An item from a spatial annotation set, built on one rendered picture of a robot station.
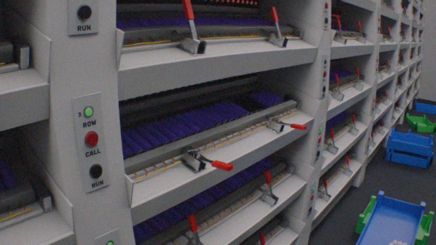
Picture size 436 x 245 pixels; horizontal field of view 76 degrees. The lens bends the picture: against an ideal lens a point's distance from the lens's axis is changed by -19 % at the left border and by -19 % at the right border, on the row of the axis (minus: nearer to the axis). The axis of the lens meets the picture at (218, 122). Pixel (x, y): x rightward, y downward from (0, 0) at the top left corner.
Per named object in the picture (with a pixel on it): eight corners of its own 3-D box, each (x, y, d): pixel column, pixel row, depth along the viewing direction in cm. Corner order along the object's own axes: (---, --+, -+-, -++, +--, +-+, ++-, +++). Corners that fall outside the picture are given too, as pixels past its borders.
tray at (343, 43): (372, 53, 138) (381, 26, 132) (325, 60, 94) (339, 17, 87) (335, 35, 148) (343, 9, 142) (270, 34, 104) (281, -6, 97)
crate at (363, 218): (428, 227, 117) (434, 211, 114) (422, 253, 102) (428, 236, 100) (368, 210, 135) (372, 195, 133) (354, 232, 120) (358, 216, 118)
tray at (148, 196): (309, 131, 92) (320, 101, 88) (128, 228, 48) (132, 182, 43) (253, 99, 102) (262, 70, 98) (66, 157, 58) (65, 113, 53)
